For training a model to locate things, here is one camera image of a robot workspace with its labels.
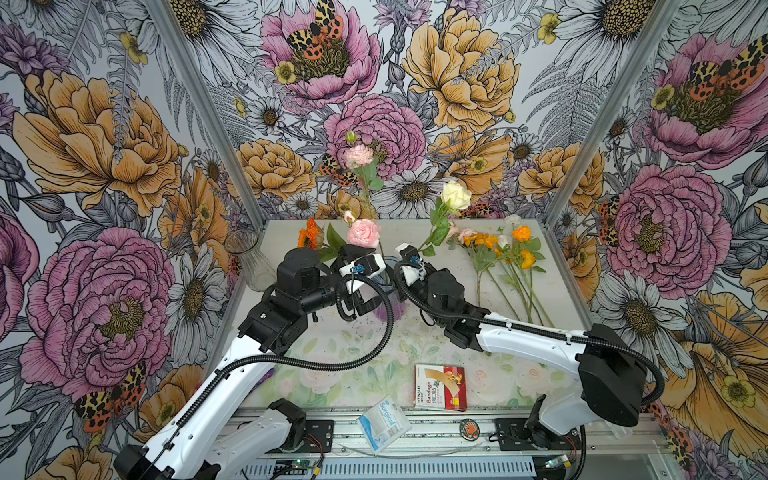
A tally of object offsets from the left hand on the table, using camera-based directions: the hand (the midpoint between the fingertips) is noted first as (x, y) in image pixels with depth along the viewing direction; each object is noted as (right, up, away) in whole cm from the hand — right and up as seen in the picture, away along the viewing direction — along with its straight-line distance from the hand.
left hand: (377, 274), depth 67 cm
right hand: (+3, +1, +10) cm, 10 cm away
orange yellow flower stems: (+43, 0, +42) cm, 60 cm away
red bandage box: (+16, -30, +12) cm, 36 cm away
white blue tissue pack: (+1, -38, +9) cm, 39 cm away
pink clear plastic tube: (+59, -39, +7) cm, 71 cm away
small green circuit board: (-19, -44, +4) cm, 49 cm away
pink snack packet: (-31, -29, +14) cm, 45 cm away
